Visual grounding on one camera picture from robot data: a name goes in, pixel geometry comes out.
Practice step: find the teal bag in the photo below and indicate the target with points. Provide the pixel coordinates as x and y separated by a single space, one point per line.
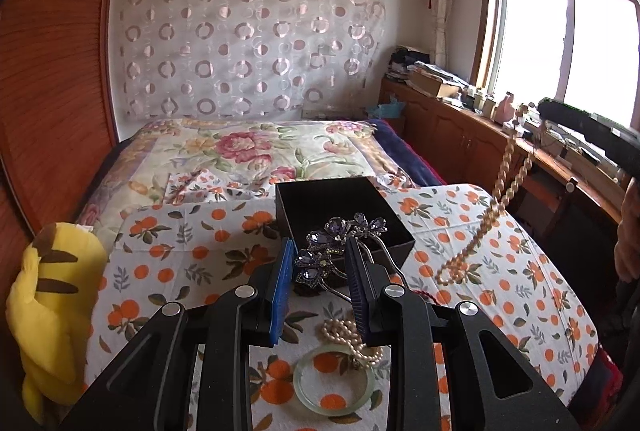
386 110

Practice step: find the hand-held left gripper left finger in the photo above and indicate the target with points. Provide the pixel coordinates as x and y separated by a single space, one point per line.
283 271

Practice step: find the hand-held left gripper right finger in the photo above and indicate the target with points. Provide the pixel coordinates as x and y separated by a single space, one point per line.
356 281

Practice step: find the yellow plush toy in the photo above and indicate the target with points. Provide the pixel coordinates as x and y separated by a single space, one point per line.
55 301

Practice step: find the purple rhinestone flower hair clip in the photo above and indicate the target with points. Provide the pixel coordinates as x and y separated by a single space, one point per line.
330 241

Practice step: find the wooden framed window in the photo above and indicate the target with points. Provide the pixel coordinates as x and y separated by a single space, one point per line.
540 26

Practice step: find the orange fruit print cloth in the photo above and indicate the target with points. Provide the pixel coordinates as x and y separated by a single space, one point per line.
210 256

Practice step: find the dark blue blanket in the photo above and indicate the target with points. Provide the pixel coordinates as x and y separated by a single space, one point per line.
405 151

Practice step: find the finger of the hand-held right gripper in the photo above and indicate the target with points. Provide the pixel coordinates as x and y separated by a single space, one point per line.
585 123

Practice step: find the person's right forearm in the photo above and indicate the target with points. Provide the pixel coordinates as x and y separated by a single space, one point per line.
629 236

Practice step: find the wooden wardrobe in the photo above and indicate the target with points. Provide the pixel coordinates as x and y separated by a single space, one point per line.
55 61

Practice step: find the floral quilt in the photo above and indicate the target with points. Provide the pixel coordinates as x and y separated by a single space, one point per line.
240 146

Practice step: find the wooden cabinet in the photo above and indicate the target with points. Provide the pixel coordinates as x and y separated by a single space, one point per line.
450 131

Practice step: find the pile of books and papers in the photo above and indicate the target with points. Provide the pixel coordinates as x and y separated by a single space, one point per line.
425 73

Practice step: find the black jewelry box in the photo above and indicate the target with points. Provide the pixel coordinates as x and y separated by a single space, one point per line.
320 201

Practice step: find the pale green jade bangle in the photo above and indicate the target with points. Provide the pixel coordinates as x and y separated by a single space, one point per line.
300 386

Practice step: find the circle patterned sheer curtain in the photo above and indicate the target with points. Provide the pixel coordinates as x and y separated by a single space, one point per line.
240 31

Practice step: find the folded orange print cloth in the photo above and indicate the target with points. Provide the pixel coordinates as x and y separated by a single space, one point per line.
215 186

